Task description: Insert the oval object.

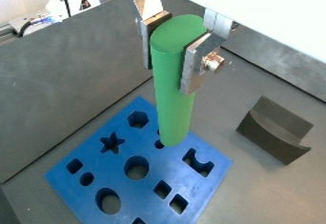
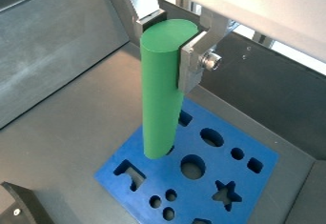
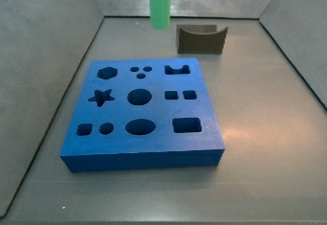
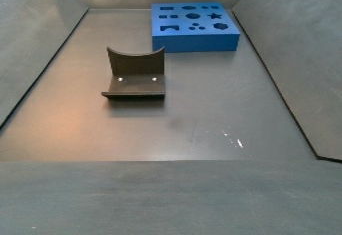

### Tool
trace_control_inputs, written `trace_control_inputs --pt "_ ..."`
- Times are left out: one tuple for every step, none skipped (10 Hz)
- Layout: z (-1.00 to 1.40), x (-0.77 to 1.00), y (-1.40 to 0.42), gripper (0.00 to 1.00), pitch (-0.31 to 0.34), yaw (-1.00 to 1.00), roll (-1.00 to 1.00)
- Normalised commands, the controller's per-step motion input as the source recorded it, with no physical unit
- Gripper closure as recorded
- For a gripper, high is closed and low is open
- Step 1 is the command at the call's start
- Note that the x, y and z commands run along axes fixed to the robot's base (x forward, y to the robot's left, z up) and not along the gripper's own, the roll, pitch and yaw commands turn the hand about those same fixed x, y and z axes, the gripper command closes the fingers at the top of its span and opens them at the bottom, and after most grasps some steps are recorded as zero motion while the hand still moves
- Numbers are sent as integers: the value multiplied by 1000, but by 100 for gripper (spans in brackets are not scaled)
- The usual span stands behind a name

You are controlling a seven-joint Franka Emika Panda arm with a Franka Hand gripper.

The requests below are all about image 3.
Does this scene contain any dark curved cradle holder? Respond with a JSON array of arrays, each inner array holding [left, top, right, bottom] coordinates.
[[176, 24, 228, 55]]

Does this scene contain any blue shape-sorting block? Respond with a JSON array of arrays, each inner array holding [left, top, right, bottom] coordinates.
[[60, 58, 224, 172]]

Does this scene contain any green oval peg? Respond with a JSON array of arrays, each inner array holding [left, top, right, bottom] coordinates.
[[149, 0, 170, 30]]

